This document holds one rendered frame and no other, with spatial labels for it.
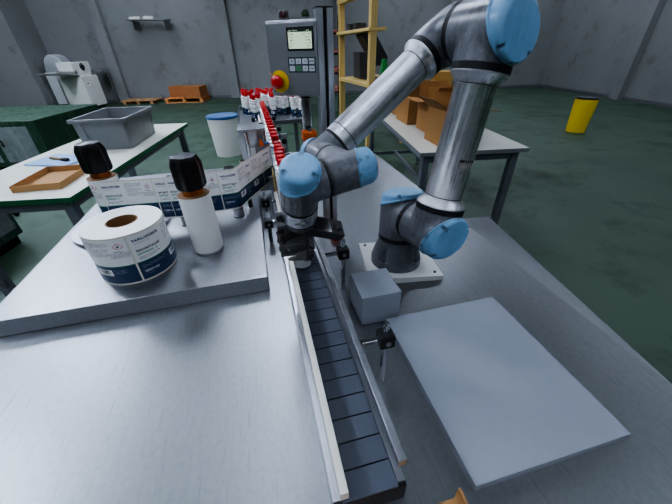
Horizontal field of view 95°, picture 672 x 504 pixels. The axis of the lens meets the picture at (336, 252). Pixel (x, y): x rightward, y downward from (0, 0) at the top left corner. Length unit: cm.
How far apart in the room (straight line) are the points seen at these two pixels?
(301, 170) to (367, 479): 49
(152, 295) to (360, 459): 65
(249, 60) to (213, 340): 1228
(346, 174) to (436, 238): 27
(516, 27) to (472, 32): 7
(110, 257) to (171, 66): 1264
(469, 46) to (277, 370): 75
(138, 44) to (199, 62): 189
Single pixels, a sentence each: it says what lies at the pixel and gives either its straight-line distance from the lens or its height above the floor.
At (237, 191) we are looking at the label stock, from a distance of 119.
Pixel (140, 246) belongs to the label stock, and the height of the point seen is 98.
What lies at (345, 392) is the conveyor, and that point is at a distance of 62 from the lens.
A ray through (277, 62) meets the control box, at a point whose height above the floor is 137.
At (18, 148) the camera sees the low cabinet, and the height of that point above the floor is 33.
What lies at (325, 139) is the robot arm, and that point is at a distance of 71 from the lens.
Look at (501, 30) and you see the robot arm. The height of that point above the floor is 143.
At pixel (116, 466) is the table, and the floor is 83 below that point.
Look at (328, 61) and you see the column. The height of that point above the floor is 138.
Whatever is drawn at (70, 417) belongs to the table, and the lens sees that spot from 84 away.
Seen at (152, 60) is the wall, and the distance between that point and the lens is 1368.
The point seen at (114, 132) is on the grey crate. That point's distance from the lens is 294.
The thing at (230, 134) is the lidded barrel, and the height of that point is 34.
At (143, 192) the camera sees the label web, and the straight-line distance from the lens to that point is 123.
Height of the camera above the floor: 141
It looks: 33 degrees down
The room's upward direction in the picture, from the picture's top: 2 degrees counter-clockwise
